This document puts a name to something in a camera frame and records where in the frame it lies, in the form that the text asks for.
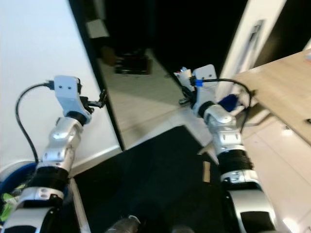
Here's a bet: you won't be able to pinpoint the long white strip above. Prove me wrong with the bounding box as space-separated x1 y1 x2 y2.
69 179 92 233

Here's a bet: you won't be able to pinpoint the blue rubbish bin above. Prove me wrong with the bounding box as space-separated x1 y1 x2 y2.
0 162 42 229

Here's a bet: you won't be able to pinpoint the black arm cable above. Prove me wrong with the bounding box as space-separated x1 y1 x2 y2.
194 78 253 134
15 81 56 165

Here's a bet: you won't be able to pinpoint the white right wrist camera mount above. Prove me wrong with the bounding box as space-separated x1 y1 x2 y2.
191 64 219 110

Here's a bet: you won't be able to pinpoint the light wooden table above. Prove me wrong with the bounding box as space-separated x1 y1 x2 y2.
231 48 311 134

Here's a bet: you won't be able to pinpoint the black floor mat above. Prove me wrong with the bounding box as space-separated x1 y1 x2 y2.
73 125 231 233

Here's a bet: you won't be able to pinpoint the green wrapper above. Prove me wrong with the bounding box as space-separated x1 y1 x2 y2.
2 193 17 221

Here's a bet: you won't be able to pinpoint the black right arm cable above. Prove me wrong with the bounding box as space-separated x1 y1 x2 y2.
194 78 253 134

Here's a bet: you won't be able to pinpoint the white post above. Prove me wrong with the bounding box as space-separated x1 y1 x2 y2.
85 0 111 40

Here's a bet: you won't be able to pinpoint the black door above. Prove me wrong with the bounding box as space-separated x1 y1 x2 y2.
151 0 248 73

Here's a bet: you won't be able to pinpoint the white cabinet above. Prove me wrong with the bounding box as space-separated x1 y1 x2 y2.
219 0 290 90

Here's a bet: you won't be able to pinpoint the black shoes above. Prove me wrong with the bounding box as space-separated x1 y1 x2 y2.
114 52 151 76

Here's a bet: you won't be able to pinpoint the white paper trash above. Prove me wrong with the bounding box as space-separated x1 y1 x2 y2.
175 67 195 89

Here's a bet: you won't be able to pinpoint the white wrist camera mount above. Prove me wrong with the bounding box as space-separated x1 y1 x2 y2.
191 64 219 110
53 74 93 119

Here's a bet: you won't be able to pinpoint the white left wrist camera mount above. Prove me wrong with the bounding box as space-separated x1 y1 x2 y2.
53 74 93 119

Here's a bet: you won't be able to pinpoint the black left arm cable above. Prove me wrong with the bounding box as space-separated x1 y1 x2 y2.
15 81 56 165

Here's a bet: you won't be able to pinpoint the small brown cardboard piece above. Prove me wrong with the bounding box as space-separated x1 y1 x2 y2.
203 160 212 184

